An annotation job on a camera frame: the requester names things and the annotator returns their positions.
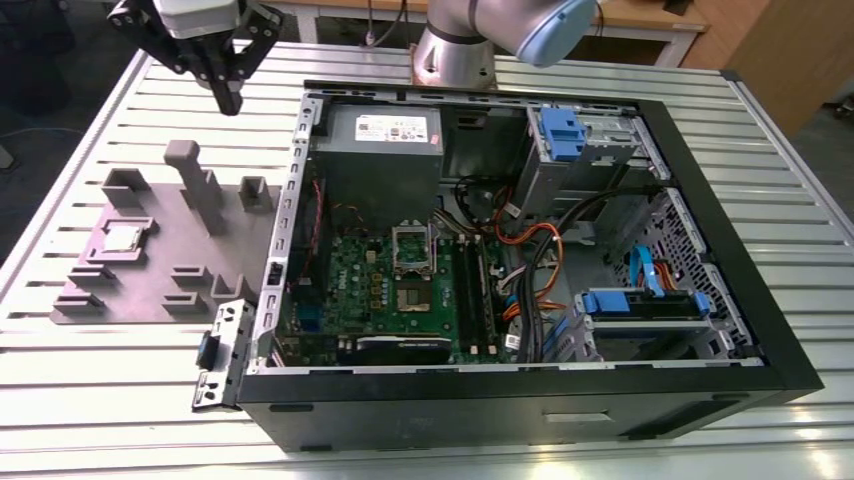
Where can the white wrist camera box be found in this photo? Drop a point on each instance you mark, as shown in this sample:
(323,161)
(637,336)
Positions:
(200,17)

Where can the black graphics card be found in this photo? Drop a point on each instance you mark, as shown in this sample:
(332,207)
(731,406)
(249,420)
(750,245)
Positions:
(400,350)

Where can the metal disk bay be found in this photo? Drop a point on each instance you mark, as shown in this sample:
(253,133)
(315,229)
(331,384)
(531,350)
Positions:
(654,325)

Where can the CPU socket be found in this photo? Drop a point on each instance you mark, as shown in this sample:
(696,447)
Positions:
(413,297)

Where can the hard disk in blue carrier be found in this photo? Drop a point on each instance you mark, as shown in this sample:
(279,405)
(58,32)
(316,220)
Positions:
(607,304)

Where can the black chair base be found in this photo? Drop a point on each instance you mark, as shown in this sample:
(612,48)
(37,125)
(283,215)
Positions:
(842,106)

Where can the wooden desk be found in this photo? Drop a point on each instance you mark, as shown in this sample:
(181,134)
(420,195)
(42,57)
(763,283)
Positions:
(640,17)

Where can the green motherboard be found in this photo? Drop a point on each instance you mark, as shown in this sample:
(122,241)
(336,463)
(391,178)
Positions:
(353,290)

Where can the black PC case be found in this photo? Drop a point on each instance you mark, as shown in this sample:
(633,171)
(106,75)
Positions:
(467,420)

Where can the blue plastic drive latch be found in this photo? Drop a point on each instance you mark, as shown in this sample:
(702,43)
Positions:
(563,135)

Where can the grey power supply unit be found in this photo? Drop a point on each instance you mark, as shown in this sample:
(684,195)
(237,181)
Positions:
(380,175)

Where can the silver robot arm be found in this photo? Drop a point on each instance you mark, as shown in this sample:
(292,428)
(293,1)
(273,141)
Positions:
(453,65)

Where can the silver CPU chip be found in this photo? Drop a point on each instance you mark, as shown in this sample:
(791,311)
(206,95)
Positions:
(121,239)

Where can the brown wooden cabinet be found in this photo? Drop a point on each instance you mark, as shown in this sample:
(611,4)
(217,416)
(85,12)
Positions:
(787,60)

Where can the blue video connector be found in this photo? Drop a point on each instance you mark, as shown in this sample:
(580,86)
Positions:
(205,352)

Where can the grey parts rack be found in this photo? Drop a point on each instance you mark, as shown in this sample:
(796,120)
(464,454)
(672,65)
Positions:
(166,260)

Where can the thin metal locking lever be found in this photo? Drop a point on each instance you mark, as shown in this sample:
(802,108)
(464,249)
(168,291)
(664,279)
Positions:
(437,255)

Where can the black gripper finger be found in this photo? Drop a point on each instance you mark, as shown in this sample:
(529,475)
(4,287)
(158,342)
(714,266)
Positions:
(193,62)
(261,50)

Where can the metal drive cage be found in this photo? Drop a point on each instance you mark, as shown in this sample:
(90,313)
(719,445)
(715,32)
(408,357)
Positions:
(567,180)

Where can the black RAM slot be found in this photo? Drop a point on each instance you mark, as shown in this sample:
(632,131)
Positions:
(485,300)
(468,300)

